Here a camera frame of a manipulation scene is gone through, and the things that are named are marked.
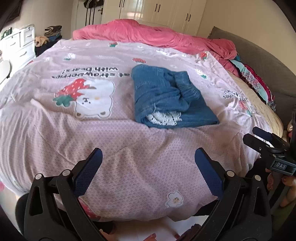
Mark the pink strawberry bear bedsheet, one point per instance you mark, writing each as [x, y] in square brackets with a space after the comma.
[79, 95]

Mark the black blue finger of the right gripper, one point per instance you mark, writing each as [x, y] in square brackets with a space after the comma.
[256, 144]

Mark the grey upholstered headboard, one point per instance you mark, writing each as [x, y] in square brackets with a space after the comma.
[278, 77]

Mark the person's right hand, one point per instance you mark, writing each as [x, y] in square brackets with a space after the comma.
[275, 179]

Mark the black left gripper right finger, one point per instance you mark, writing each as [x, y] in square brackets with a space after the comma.
[242, 211]

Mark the white drawer cabinet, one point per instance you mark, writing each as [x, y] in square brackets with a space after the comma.
[19, 47]

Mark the pile of clothes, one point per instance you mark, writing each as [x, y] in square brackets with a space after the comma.
[52, 35]

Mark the blue denim pants lace trim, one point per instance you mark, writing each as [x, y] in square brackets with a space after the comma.
[168, 99]

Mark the colourful floral pillow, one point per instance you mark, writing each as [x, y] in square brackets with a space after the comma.
[255, 82]

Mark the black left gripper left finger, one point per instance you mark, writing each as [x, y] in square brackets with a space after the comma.
[53, 211]

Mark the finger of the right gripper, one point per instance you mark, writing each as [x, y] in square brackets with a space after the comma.
[272, 138]

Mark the hanging bags on door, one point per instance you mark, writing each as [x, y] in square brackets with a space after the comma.
[92, 6]

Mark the white glossy wardrobe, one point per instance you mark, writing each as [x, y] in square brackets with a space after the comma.
[183, 16]

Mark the pink crumpled blanket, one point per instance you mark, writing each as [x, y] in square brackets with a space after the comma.
[130, 31]

